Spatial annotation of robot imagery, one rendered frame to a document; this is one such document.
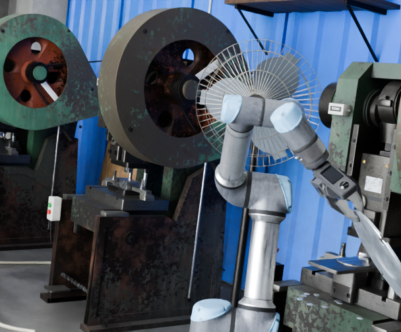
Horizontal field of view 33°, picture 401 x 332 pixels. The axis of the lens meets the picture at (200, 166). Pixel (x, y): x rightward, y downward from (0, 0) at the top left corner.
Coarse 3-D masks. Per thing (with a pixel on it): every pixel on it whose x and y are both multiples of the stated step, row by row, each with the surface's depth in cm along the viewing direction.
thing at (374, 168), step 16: (368, 160) 244; (384, 160) 238; (368, 176) 243; (384, 176) 238; (368, 192) 243; (384, 192) 238; (368, 208) 243; (352, 224) 244; (384, 224) 237; (400, 224) 242
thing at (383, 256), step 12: (360, 216) 173; (360, 228) 182; (372, 228) 168; (372, 240) 179; (372, 252) 185; (384, 252) 170; (384, 264) 182; (396, 264) 164; (384, 276) 189; (396, 276) 172; (396, 288) 181
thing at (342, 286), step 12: (312, 264) 234; (324, 264) 233; (336, 264) 236; (348, 264) 236; (360, 264) 238; (372, 264) 243; (336, 276) 241; (348, 276) 237; (360, 276) 237; (336, 288) 241; (348, 288) 237; (348, 300) 237
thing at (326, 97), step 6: (330, 84) 263; (336, 84) 261; (324, 90) 262; (330, 90) 260; (324, 96) 260; (330, 96) 258; (324, 102) 260; (330, 102) 257; (324, 108) 260; (324, 114) 261; (330, 114) 258; (324, 120) 262; (330, 120) 260; (330, 126) 264
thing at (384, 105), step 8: (384, 88) 241; (392, 88) 239; (400, 88) 237; (384, 96) 238; (392, 96) 237; (400, 96) 237; (384, 104) 237; (392, 104) 236; (384, 112) 240; (392, 112) 237; (384, 120) 242; (392, 120) 239; (384, 128) 242; (392, 128) 240; (384, 136) 242; (392, 136) 240
